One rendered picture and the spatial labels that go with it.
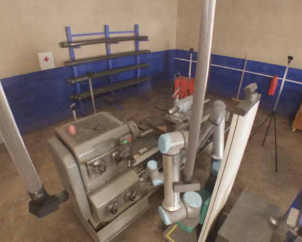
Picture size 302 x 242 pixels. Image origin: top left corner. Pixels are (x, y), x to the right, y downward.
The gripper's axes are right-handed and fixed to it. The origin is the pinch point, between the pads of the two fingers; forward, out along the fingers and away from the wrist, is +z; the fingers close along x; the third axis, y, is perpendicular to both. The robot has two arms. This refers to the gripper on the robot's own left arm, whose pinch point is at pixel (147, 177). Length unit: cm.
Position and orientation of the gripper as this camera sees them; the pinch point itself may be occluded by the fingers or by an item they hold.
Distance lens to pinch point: 194.8
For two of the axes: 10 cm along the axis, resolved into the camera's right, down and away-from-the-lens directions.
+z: -1.6, 6.1, 7.7
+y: -5.9, -6.9, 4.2
